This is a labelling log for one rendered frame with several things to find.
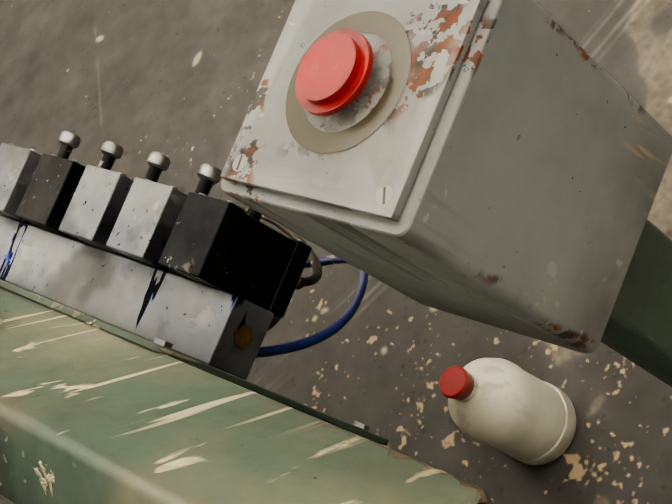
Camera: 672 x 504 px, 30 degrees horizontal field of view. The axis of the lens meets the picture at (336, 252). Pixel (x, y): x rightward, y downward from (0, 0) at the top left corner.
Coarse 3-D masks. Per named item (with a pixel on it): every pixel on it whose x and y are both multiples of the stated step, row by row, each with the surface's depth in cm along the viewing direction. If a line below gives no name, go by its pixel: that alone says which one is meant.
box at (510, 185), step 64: (320, 0) 57; (384, 0) 55; (448, 0) 52; (512, 0) 52; (384, 64) 53; (448, 64) 51; (512, 64) 52; (576, 64) 56; (256, 128) 57; (320, 128) 54; (384, 128) 52; (448, 128) 51; (512, 128) 53; (576, 128) 57; (640, 128) 60; (256, 192) 56; (320, 192) 53; (384, 192) 51; (448, 192) 51; (512, 192) 54; (576, 192) 58; (640, 192) 61; (384, 256) 57; (448, 256) 52; (512, 256) 55; (576, 256) 59; (512, 320) 61; (576, 320) 60
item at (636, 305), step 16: (640, 240) 68; (656, 240) 69; (640, 256) 68; (656, 256) 70; (640, 272) 69; (656, 272) 70; (624, 288) 68; (640, 288) 69; (656, 288) 70; (624, 304) 68; (640, 304) 69; (656, 304) 71; (608, 320) 69; (624, 320) 69; (640, 320) 70; (656, 320) 71; (608, 336) 74; (624, 336) 72; (640, 336) 70; (656, 336) 71; (624, 352) 78; (640, 352) 75; (656, 352) 73; (656, 368) 79
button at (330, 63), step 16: (336, 32) 54; (352, 32) 54; (320, 48) 54; (336, 48) 53; (352, 48) 53; (368, 48) 53; (304, 64) 54; (320, 64) 54; (336, 64) 53; (352, 64) 52; (368, 64) 52; (304, 80) 54; (320, 80) 53; (336, 80) 52; (352, 80) 52; (304, 96) 53; (320, 96) 53; (336, 96) 53; (352, 96) 52; (320, 112) 53; (336, 112) 53
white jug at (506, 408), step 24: (480, 360) 141; (504, 360) 141; (456, 384) 136; (480, 384) 137; (504, 384) 138; (528, 384) 140; (456, 408) 139; (480, 408) 137; (504, 408) 137; (528, 408) 139; (552, 408) 143; (480, 432) 138; (504, 432) 138; (528, 432) 140; (552, 432) 143; (528, 456) 145; (552, 456) 146
